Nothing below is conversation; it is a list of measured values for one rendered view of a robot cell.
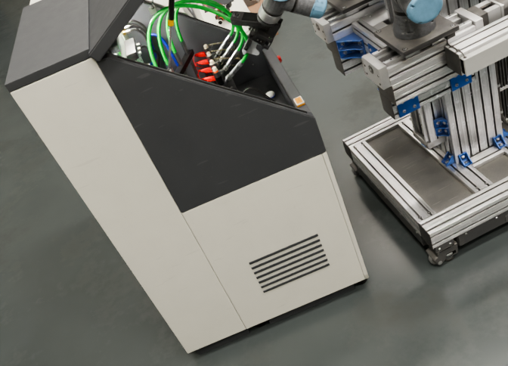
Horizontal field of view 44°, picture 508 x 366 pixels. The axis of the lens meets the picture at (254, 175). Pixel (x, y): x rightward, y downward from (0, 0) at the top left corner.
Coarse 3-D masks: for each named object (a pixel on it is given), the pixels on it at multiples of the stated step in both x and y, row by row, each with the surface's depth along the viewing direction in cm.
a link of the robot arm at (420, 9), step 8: (400, 0) 202; (408, 0) 199; (416, 0) 196; (424, 0) 197; (432, 0) 197; (440, 0) 198; (408, 8) 199; (416, 8) 198; (424, 8) 199; (432, 8) 200; (440, 8) 200; (408, 16) 202; (416, 16) 200; (424, 16) 201; (432, 16) 201
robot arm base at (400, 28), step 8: (400, 16) 218; (400, 24) 220; (408, 24) 218; (416, 24) 217; (424, 24) 217; (432, 24) 219; (400, 32) 221; (408, 32) 220; (416, 32) 218; (424, 32) 218
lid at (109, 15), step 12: (96, 0) 216; (108, 0) 201; (120, 0) 188; (132, 0) 181; (96, 12) 207; (108, 12) 193; (120, 12) 182; (132, 12) 183; (96, 24) 198; (108, 24) 185; (120, 24) 184; (96, 36) 190; (108, 36) 185; (96, 48) 187; (108, 48) 188
